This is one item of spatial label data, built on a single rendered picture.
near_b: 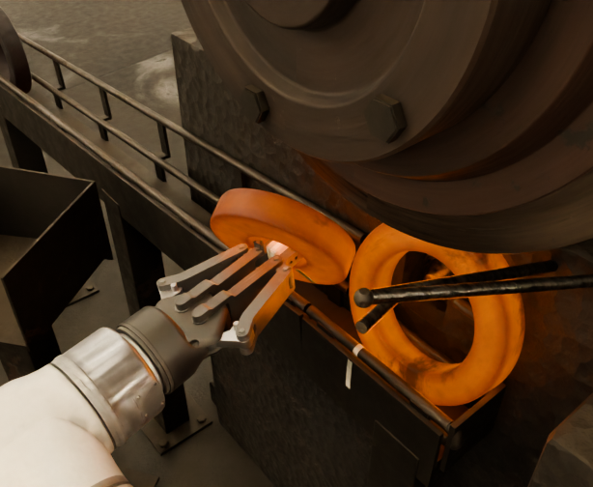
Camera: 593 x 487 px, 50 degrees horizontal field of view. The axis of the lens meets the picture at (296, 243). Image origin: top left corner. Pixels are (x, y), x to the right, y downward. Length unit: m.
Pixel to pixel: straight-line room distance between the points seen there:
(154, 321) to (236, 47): 0.24
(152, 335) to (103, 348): 0.04
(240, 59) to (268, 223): 0.20
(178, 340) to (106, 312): 1.21
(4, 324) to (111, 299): 0.92
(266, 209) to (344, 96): 0.24
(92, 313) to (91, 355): 1.23
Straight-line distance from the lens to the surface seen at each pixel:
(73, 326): 1.75
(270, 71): 0.43
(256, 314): 0.58
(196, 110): 0.93
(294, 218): 0.60
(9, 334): 0.88
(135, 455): 1.46
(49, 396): 0.53
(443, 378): 0.62
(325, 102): 0.39
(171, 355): 0.55
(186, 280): 0.63
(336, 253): 0.62
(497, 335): 0.57
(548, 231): 0.42
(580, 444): 0.51
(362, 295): 0.42
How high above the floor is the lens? 1.19
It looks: 39 degrees down
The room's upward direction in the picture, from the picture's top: straight up
